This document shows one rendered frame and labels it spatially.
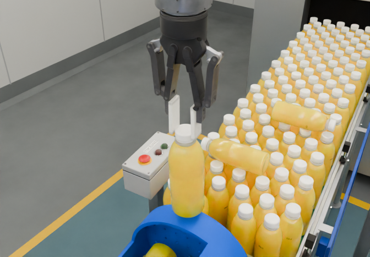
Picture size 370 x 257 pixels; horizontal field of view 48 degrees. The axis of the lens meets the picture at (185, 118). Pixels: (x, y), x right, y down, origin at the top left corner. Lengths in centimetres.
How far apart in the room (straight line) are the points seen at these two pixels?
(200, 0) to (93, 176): 239
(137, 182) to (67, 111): 244
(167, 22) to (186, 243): 56
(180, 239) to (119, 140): 225
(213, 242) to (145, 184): 42
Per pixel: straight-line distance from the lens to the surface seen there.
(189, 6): 61
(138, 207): 265
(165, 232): 102
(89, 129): 338
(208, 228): 89
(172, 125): 75
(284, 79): 172
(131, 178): 126
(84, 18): 429
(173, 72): 70
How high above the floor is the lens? 190
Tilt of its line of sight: 34 degrees down
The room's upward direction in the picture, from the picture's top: straight up
